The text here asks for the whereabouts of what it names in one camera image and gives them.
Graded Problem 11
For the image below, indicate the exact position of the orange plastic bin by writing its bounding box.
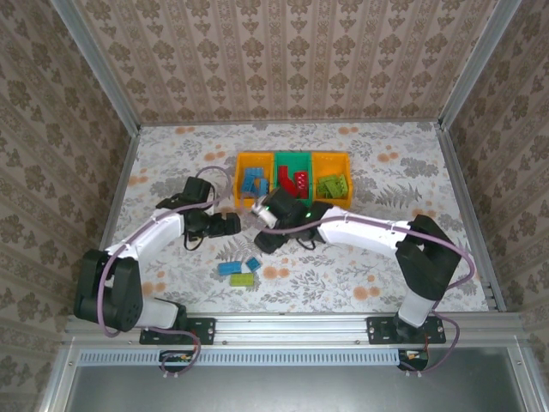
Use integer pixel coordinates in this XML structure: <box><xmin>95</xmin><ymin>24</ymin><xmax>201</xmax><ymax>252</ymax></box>
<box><xmin>311</xmin><ymin>153</ymin><xmax>354</xmax><ymax>204</ymax></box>
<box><xmin>233</xmin><ymin>150</ymin><xmax>275</xmax><ymax>203</ymax></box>

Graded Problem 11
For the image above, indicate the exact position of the green plastic bin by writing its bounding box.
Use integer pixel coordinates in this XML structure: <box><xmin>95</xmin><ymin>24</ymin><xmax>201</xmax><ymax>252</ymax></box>
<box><xmin>273</xmin><ymin>150</ymin><xmax>314</xmax><ymax>208</ymax></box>

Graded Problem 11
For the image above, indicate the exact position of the floral table cover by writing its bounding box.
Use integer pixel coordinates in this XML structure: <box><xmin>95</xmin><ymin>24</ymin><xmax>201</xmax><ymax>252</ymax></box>
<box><xmin>92</xmin><ymin>122</ymin><xmax>492</xmax><ymax>314</ymax></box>

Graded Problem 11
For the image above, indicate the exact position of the black controller board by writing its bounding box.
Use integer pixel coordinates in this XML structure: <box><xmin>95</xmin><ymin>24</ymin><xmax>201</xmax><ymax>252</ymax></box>
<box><xmin>397</xmin><ymin>348</ymin><xmax>430</xmax><ymax>371</ymax></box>
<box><xmin>159</xmin><ymin>349</ymin><xmax>194</xmax><ymax>373</ymax></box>

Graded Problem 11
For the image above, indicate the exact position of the grey metal panel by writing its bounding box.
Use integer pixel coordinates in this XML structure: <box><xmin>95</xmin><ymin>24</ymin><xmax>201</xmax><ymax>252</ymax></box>
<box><xmin>63</xmin><ymin>347</ymin><xmax>529</xmax><ymax>412</ymax></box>

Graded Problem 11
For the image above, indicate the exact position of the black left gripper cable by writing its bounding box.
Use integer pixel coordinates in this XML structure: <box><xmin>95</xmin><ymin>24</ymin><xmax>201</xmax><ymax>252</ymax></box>
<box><xmin>184</xmin><ymin>231</ymin><xmax>208</xmax><ymax>251</ymax></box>

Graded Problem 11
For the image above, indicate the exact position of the aluminium mounting rail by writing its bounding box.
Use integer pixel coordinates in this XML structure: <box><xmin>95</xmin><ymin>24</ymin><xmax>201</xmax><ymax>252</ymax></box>
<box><xmin>63</xmin><ymin>312</ymin><xmax>527</xmax><ymax>344</ymax></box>

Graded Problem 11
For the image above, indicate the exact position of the aluminium side rail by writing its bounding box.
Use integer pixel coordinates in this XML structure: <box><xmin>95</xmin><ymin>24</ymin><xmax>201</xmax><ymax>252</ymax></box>
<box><xmin>435</xmin><ymin>122</ymin><xmax>507</xmax><ymax>313</ymax></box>
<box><xmin>96</xmin><ymin>126</ymin><xmax>142</xmax><ymax>258</ymax></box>

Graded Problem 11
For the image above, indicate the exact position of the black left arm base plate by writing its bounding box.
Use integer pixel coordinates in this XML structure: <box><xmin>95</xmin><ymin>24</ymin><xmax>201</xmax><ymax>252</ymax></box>
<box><xmin>139</xmin><ymin>316</ymin><xmax>217</xmax><ymax>346</ymax></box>

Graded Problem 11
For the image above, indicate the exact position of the slotted white cable duct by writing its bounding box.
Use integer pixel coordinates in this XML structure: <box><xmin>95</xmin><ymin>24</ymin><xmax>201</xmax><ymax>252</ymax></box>
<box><xmin>76</xmin><ymin>348</ymin><xmax>404</xmax><ymax>367</ymax></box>

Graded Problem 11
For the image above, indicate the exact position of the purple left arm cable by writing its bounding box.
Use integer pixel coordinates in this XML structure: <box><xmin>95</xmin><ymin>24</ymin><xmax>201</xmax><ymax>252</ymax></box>
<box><xmin>96</xmin><ymin>166</ymin><xmax>235</xmax><ymax>381</ymax></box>

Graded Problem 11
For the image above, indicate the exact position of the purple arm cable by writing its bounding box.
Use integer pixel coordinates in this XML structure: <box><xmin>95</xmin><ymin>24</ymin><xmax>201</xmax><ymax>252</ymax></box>
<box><xmin>238</xmin><ymin>191</ymin><xmax>477</xmax><ymax>379</ymax></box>
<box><xmin>96</xmin><ymin>166</ymin><xmax>235</xmax><ymax>381</ymax></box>

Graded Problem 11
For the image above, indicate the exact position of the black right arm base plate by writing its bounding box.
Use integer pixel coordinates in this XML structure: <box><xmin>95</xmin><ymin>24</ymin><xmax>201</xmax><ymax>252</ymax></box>
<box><xmin>366</xmin><ymin>316</ymin><xmax>447</xmax><ymax>346</ymax></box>

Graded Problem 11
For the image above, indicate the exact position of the aluminium frame post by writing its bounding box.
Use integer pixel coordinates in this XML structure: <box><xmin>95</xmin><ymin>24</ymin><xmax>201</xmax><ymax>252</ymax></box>
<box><xmin>437</xmin><ymin>0</ymin><xmax>523</xmax><ymax>128</ymax></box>
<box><xmin>49</xmin><ymin>0</ymin><xmax>142</xmax><ymax>132</ymax></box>

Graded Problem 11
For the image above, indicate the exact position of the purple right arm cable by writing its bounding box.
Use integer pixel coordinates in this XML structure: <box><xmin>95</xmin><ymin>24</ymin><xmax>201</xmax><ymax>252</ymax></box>
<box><xmin>238</xmin><ymin>191</ymin><xmax>477</xmax><ymax>379</ymax></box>

